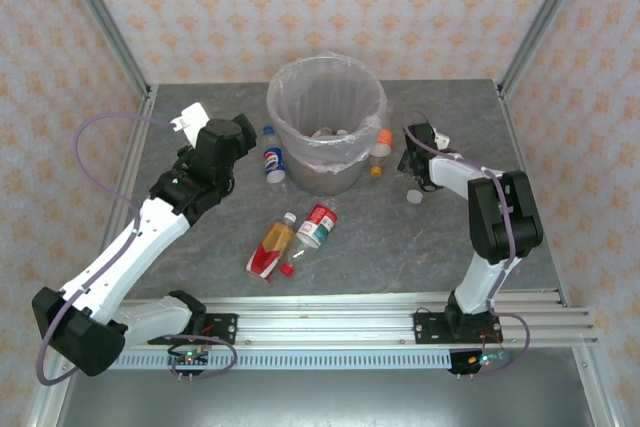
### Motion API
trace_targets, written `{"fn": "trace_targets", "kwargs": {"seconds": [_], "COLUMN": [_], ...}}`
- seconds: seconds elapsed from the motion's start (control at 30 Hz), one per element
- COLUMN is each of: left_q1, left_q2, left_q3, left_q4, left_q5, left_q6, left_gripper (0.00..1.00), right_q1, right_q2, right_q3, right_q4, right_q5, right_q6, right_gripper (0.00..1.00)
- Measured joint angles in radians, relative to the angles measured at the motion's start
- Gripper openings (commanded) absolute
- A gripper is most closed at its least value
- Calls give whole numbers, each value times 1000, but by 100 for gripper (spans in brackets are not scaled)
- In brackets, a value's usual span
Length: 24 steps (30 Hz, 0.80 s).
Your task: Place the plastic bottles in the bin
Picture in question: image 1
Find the small bottle with orange cap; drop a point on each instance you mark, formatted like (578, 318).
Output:
(376, 167)

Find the clear bottle with orange label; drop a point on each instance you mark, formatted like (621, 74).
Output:
(383, 142)

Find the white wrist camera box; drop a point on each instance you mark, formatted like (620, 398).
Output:
(192, 119)
(442, 139)

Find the blue label Pepsi bottle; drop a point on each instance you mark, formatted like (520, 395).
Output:
(273, 159)

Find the clear bottle, red label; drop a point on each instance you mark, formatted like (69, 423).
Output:
(315, 229)

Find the grey metal base plate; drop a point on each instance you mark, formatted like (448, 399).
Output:
(325, 399)

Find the aluminium mounting rail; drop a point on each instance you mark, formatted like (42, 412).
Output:
(325, 322)

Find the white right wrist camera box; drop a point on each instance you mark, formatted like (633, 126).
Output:
(442, 139)

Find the clear plastic bin liner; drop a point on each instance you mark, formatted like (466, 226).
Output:
(300, 97)

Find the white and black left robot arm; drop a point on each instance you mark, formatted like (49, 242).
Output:
(145, 242)

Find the aluminium frame post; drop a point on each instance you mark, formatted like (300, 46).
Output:
(545, 17)
(105, 22)

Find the aluminium table side rail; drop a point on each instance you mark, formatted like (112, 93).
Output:
(125, 167)
(537, 187)

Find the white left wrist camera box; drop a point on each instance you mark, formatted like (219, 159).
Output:
(192, 119)

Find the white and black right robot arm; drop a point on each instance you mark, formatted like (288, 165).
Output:
(505, 217)

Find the grey metal bin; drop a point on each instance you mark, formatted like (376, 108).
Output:
(325, 182)

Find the small controller board with lights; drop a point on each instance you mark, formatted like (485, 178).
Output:
(189, 358)
(482, 360)

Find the crushed clear bottle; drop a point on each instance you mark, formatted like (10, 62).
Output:
(327, 133)

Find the red and yellow label bottle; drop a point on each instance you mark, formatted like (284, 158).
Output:
(272, 247)

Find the small white cap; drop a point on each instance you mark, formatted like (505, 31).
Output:
(414, 195)

